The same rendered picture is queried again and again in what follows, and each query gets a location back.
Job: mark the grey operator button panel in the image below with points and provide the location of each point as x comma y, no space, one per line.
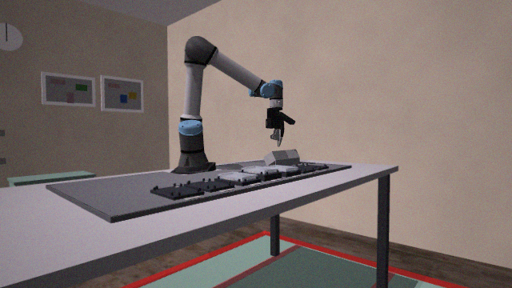
282,157

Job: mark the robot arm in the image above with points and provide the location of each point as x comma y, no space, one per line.
190,127

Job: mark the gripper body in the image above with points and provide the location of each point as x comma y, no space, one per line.
273,118

